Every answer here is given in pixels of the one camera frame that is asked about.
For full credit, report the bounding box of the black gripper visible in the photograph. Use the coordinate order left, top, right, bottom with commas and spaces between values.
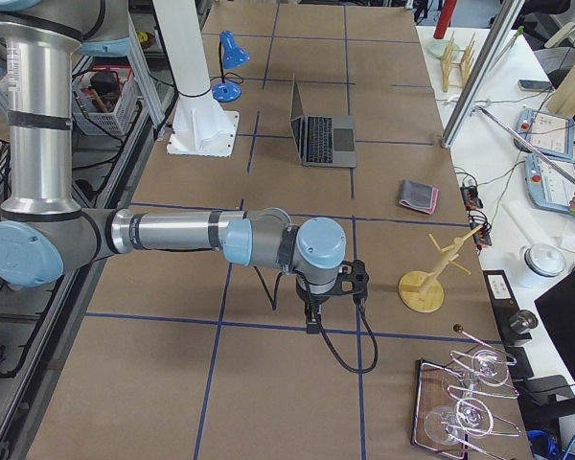
296, 277, 334, 334

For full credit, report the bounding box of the silver grey laptop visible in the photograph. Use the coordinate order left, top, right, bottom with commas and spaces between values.
290, 76, 357, 169

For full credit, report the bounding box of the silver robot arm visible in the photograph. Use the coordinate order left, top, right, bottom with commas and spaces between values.
0, 1, 347, 334

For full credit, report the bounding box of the wooden mug tree stand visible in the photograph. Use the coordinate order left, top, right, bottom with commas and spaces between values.
398, 225, 482, 313

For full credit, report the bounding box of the grey pink folded cloth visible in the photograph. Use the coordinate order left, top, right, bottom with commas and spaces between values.
398, 180, 439, 215

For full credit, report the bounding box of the lower clear wine glass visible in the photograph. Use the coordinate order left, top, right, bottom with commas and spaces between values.
424, 398, 494, 446

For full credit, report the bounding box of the clear wine glass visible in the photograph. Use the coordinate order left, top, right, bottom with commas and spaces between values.
424, 398, 494, 446
459, 350, 509, 388

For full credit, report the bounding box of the upper clear wine glass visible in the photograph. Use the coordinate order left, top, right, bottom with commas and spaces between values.
459, 350, 509, 388

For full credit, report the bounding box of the black orange electronics board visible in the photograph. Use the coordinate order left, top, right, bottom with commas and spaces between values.
460, 185, 492, 251

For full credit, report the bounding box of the blue desk lamp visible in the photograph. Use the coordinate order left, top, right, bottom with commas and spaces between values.
212, 30, 250, 103

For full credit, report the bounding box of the white enamel pot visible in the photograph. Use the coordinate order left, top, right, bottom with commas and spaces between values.
517, 243, 566, 288

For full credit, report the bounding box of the near teach pendant tablet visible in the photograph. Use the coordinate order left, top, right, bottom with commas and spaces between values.
524, 153, 575, 214

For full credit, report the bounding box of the teach pendant tablet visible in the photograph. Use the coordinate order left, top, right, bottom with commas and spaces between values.
524, 153, 575, 214
516, 108, 575, 159

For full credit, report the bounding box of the pale green plate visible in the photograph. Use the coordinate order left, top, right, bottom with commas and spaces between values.
426, 39, 462, 59

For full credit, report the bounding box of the wooden dish rack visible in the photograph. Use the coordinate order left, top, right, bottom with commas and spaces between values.
440, 34, 475, 93

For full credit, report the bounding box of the far teach pendant tablet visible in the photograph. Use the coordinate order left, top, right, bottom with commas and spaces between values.
516, 108, 575, 159

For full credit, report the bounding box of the white plastic basket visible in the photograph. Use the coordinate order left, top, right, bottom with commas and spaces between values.
72, 65, 137, 136

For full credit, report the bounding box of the black smartphone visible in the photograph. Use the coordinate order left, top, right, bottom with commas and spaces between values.
517, 79, 553, 92

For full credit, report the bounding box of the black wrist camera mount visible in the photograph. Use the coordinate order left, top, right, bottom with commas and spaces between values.
326, 260, 369, 304

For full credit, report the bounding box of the wire wine glass rack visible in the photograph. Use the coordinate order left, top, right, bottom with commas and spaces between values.
410, 324, 521, 459

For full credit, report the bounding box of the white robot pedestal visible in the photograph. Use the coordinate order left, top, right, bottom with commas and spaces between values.
153, 0, 239, 157

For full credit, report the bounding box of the aluminium frame post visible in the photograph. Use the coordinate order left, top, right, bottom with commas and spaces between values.
441, 0, 524, 149

